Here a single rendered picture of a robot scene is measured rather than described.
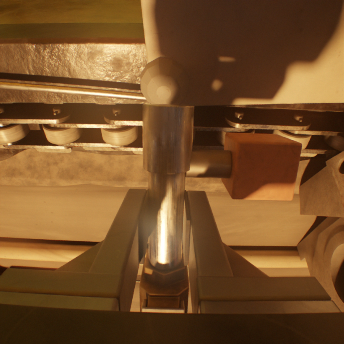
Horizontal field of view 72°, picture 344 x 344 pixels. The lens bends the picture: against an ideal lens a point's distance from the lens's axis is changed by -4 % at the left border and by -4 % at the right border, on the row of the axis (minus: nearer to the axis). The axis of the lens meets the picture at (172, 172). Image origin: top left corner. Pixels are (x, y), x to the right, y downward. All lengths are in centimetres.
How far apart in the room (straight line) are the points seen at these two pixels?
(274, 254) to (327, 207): 20
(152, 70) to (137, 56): 4
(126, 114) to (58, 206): 23
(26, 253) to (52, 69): 37
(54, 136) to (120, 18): 16
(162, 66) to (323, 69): 13
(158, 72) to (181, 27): 4
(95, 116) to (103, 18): 13
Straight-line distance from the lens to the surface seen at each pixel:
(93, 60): 26
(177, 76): 20
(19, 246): 56
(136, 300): 76
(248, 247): 51
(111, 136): 26
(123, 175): 36
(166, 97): 20
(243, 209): 41
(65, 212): 45
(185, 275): 17
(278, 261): 52
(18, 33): 30
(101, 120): 27
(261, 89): 24
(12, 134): 31
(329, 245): 43
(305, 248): 51
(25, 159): 41
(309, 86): 25
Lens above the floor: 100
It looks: 48 degrees down
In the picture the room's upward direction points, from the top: 179 degrees counter-clockwise
